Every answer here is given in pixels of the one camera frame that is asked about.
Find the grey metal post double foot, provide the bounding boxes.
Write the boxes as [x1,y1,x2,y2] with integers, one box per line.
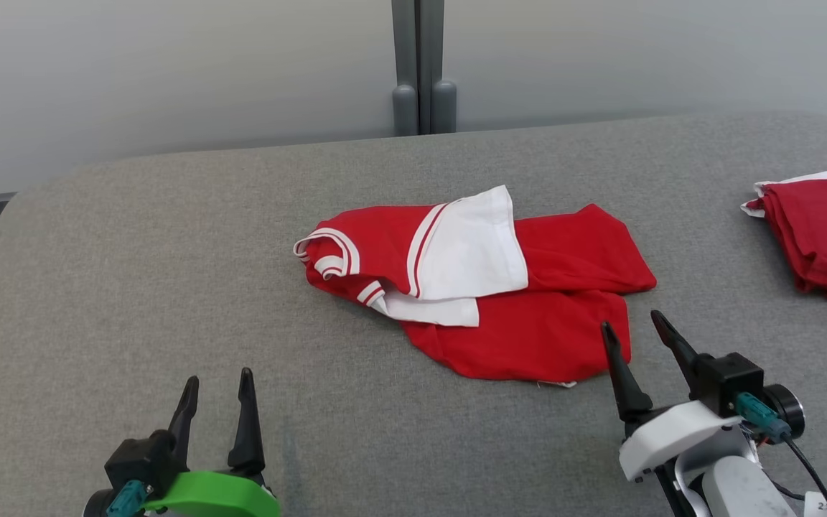
[391,0,457,136]

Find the left black cable teal plug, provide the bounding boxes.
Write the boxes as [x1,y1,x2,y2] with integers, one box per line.
[105,480,150,517]

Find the right black cable teal plug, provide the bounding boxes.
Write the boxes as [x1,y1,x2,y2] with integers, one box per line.
[735,391,827,517]

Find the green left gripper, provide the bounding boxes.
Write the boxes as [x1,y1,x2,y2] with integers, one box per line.
[142,368,281,517]

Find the red shorts with white stripe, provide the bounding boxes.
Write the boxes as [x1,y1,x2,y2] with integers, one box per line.
[740,171,827,302]

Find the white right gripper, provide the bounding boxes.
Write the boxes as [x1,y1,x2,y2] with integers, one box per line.
[600,310,759,483]

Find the red jersey with black print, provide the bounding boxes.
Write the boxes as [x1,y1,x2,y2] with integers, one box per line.
[294,185,658,388]

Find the black cable teal plug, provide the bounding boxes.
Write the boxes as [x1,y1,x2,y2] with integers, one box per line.
[105,480,150,517]
[735,391,827,517]

